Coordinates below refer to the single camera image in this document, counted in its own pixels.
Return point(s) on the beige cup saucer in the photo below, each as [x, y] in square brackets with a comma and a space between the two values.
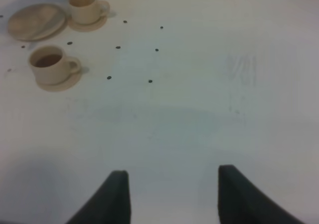
[87, 26]
[68, 83]

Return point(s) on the beige near cup saucer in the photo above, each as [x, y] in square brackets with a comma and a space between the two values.
[68, 83]

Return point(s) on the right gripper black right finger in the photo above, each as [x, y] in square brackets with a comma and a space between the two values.
[241, 202]

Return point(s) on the beige teapot saucer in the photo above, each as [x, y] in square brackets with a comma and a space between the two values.
[36, 22]

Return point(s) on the beige teacup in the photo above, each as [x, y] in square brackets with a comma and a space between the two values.
[87, 12]
[51, 66]

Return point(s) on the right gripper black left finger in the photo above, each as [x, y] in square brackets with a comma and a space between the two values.
[111, 204]

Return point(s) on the beige far cup saucer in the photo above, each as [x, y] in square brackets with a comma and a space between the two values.
[87, 26]

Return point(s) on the beige near teacup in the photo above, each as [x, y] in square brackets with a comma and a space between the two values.
[51, 66]

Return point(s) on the beige far teacup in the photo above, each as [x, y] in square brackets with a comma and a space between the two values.
[87, 12]

